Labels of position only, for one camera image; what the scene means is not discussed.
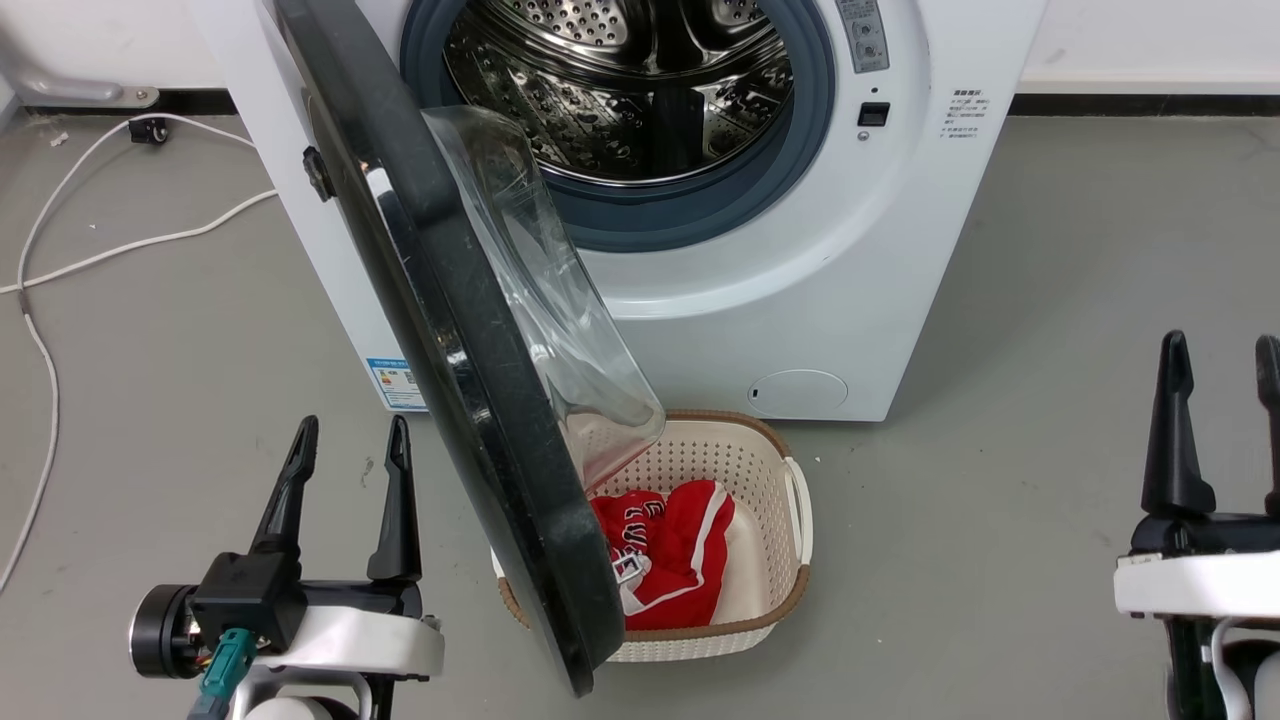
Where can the white front-load washing machine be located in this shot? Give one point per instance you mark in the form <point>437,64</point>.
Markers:
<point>800,280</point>

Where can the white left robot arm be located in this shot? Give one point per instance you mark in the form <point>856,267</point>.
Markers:
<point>290,695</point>

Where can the black round washing machine door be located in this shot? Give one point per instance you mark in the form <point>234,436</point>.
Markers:
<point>470,330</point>

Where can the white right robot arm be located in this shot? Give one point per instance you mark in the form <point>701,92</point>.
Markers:
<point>1225,670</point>

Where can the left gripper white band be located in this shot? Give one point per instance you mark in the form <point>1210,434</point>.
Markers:
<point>300,620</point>

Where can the white perforated laundry basket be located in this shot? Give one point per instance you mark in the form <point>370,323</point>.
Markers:
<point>760,480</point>

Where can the black wall plug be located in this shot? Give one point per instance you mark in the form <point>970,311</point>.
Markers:
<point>148,129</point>

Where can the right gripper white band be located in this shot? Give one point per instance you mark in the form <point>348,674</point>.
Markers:
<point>1200,570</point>

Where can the red and white garment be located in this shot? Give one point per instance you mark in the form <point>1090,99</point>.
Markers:
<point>670,550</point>

